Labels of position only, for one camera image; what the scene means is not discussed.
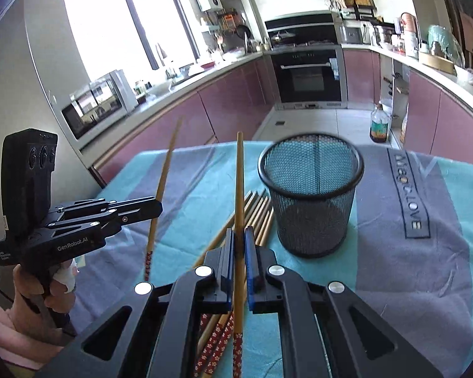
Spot pink cabinets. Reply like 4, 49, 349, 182
90, 55, 278, 187
342, 44, 473, 164

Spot pink thermos jug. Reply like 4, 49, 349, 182
400, 12, 419, 42

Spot oil bottle on floor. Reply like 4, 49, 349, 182
369, 102, 389, 143

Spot black built-in oven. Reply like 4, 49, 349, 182
270, 44, 348, 109

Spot green mesh food cover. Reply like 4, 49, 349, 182
428, 25, 466, 67

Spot pink lower cabinets left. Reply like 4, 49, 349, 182
90, 55, 278, 187

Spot pink lower cabinets right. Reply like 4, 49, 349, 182
342, 44, 473, 164

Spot round bamboo tray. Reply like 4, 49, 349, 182
419, 52, 456, 75

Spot black mesh utensil cup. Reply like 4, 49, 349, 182
257, 132, 365, 258

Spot left hand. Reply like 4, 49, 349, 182
9, 265, 76, 346

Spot white microwave oven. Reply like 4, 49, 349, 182
61, 69, 138, 147

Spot black camera box left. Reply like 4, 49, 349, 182
1, 128, 58, 243

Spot black wall rack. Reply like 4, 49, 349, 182
326, 0, 377, 21

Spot kitchen window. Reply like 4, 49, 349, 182
64, 0, 201, 84

